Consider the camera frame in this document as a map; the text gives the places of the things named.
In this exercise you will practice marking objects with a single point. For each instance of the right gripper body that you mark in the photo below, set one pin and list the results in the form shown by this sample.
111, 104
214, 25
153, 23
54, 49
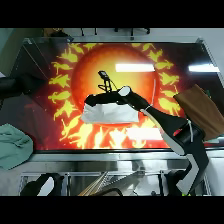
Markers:
96, 99

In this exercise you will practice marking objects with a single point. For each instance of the white T-shirt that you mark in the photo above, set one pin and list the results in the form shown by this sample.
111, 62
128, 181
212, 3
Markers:
110, 114

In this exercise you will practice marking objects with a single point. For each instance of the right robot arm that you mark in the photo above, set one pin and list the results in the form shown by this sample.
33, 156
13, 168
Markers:
173, 128

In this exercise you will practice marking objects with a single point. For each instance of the green garment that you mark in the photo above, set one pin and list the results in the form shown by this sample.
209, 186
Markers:
15, 146

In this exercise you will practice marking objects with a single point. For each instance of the brown garment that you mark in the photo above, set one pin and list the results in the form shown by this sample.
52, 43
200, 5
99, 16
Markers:
203, 110

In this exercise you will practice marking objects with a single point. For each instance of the silver frame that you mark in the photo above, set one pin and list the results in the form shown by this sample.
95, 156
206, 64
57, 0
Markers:
100, 157

